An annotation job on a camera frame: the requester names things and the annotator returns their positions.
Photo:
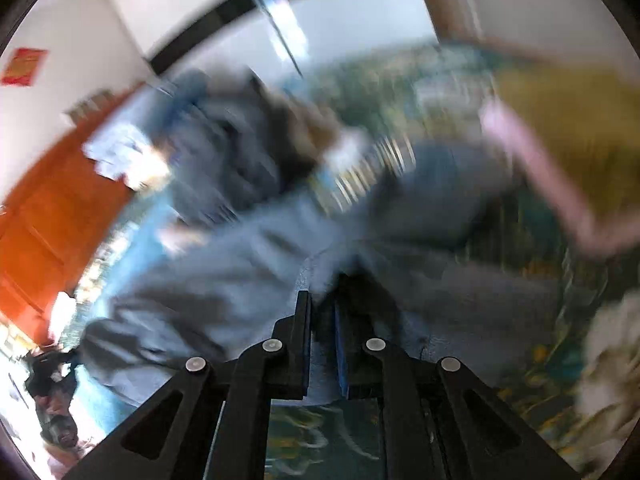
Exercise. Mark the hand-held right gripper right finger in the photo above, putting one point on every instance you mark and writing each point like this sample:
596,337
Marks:
343,360

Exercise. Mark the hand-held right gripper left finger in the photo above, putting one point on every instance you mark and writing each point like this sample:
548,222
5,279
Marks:
304,355

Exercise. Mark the grey-blue pants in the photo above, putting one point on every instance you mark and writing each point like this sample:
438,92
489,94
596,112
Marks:
240,270

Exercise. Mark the striped cloth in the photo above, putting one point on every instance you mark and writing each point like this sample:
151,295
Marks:
367,172

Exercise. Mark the green printed bed sheet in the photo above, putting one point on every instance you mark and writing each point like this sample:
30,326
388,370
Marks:
530,240

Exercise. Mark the dark grey-blue garment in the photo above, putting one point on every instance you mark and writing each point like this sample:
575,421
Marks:
225,145

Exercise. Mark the dark object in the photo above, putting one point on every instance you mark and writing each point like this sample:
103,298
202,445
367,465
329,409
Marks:
52,390

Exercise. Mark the white fluffy cloth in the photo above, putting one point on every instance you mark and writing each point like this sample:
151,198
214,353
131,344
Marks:
612,355

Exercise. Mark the pale blue white cloth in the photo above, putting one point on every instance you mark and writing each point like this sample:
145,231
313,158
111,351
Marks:
120,152

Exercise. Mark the pink cloth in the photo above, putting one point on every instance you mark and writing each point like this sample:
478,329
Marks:
540,170

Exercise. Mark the orange wooden door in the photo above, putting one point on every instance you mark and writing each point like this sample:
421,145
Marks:
55,210

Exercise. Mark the black framed window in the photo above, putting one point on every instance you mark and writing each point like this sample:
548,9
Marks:
350,25

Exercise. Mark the olive yellow cloth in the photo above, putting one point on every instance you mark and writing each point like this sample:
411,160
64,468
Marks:
575,120

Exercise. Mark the red wall poster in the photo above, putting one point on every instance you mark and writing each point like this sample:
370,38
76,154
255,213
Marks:
24,66

